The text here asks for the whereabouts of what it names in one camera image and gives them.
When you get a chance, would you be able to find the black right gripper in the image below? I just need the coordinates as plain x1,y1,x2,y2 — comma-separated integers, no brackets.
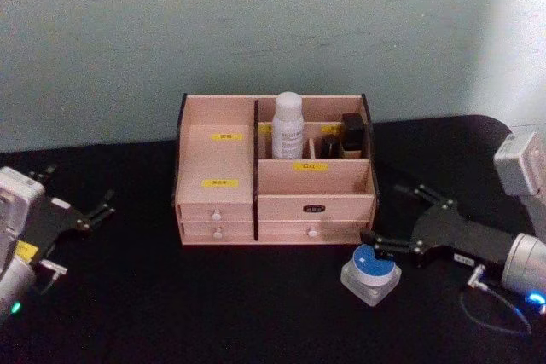
359,183,518,270

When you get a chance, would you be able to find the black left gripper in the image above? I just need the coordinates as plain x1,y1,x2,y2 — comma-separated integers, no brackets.
15,164,117,264

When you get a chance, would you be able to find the clear jar with blue lid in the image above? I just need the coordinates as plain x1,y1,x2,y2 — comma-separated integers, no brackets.
340,244,403,308

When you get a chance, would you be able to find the wide wooden drawer white knob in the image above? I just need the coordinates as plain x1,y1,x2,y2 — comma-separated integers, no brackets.
258,220,369,243

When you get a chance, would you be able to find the tall black square bottle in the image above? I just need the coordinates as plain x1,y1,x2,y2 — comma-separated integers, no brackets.
341,113,369,154

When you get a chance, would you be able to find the small black cosmetic tube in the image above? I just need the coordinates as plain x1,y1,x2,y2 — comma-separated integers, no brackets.
320,133,343,160

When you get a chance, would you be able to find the small wooden drawer white knob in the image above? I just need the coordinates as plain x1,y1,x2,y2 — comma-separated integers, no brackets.
177,202,254,223
179,221,256,243

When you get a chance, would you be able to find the white plastic bottle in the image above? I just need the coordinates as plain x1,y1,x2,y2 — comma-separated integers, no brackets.
272,91,306,160

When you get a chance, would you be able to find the pale wooden desk organizer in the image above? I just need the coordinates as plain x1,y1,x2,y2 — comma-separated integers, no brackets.
171,92,381,247

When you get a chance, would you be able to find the black table cloth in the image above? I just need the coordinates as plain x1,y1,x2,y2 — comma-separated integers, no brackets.
0,114,546,364

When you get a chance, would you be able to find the right gripper cable silver plug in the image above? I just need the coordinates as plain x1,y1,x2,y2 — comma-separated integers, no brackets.
459,264,535,338

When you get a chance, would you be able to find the pale green wall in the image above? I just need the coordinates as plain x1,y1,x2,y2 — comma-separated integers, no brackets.
0,0,546,154

